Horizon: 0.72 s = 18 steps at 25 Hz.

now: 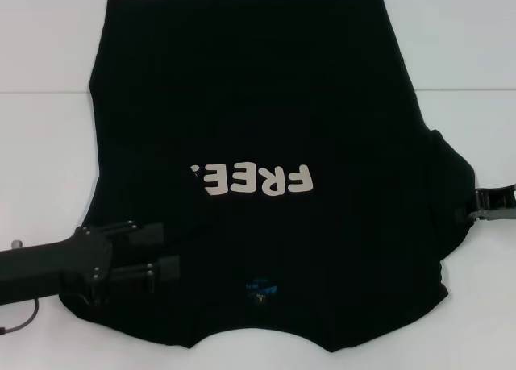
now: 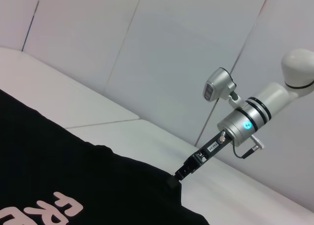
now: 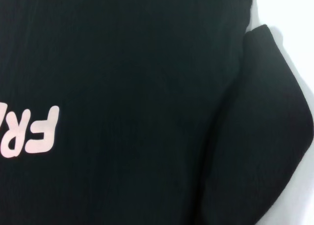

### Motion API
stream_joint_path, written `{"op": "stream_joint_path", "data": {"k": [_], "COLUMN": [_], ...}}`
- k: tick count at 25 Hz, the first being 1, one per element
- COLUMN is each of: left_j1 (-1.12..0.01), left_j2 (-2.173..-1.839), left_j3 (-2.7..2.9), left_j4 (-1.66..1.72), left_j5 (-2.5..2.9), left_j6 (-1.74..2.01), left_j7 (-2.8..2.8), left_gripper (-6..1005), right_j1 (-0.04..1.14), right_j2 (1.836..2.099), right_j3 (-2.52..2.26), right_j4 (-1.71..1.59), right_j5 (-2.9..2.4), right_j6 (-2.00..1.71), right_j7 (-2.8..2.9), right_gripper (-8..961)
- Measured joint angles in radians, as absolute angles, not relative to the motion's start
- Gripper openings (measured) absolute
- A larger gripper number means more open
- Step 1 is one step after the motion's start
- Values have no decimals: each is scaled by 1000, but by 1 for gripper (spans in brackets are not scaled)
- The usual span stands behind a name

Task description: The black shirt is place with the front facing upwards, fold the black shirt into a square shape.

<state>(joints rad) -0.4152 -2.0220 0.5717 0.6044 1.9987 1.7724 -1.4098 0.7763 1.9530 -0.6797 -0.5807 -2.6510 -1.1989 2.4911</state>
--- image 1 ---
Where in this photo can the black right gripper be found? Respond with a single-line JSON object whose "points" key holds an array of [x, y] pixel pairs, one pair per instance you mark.
{"points": [[504, 202]]}

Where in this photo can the black shirt with FREE print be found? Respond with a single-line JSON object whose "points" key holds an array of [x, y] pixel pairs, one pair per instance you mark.
{"points": [[258, 104]]}

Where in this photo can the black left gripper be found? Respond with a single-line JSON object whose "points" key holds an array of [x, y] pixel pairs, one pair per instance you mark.
{"points": [[52, 265]]}

